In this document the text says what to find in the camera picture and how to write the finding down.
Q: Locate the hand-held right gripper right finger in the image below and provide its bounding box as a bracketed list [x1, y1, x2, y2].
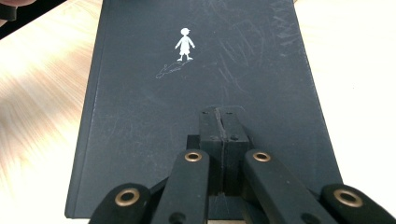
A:
[219, 107, 251, 195]

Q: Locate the black hardcover book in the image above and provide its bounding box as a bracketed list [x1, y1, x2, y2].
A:
[64, 0, 344, 220]

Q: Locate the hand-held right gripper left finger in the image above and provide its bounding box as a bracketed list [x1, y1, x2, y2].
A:
[186, 106, 224, 195]

